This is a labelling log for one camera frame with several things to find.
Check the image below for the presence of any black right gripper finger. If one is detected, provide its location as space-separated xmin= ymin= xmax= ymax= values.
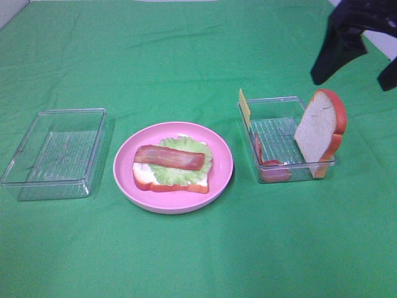
xmin=377 ymin=58 xmax=397 ymax=91
xmin=310 ymin=23 xmax=367 ymax=85

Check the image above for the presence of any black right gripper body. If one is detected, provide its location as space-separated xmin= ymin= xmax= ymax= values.
xmin=329 ymin=0 xmax=396 ymax=37

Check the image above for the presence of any yellow cheese slice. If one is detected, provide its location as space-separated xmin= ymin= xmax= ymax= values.
xmin=239 ymin=88 xmax=251 ymax=129

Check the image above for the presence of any bacon strip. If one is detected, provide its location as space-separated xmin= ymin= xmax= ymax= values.
xmin=254 ymin=133 xmax=292 ymax=183
xmin=134 ymin=145 xmax=205 ymax=171

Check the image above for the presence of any green lettuce leaf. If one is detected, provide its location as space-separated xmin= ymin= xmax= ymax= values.
xmin=149 ymin=135 xmax=213 ymax=186

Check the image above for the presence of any toast bread slice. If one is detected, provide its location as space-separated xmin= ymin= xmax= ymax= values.
xmin=294 ymin=89 xmax=347 ymax=179
xmin=132 ymin=160 xmax=209 ymax=194

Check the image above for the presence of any right clear plastic tray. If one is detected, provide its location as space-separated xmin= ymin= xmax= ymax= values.
xmin=238 ymin=96 xmax=336 ymax=184

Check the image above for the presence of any clear plastic tray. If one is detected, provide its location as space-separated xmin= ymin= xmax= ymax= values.
xmin=1 ymin=108 xmax=107 ymax=201
xmin=238 ymin=96 xmax=336 ymax=184

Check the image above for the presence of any green tablecloth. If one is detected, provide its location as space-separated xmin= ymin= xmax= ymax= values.
xmin=1 ymin=1 xmax=396 ymax=297

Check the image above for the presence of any pink round plate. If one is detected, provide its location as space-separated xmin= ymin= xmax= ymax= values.
xmin=113 ymin=122 xmax=234 ymax=214

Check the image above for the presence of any left clear plastic tray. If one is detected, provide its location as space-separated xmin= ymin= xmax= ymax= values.
xmin=1 ymin=108 xmax=107 ymax=201

